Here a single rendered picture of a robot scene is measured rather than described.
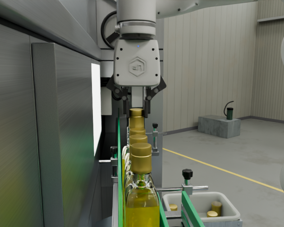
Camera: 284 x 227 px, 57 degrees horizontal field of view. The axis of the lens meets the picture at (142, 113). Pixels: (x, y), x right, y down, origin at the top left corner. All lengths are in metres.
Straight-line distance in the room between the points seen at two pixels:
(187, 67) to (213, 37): 1.17
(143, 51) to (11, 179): 0.37
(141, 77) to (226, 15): 6.81
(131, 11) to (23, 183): 0.38
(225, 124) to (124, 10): 5.38
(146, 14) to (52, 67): 0.26
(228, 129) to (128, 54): 5.38
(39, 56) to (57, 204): 0.21
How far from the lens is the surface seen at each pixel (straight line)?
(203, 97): 6.65
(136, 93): 1.63
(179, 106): 6.08
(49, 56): 0.38
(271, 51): 8.22
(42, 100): 0.38
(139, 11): 0.56
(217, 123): 5.96
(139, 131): 0.53
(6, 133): 0.30
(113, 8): 1.55
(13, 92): 0.31
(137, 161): 0.43
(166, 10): 0.69
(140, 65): 0.56
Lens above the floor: 1.46
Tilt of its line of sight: 10 degrees down
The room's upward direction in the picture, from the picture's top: straight up
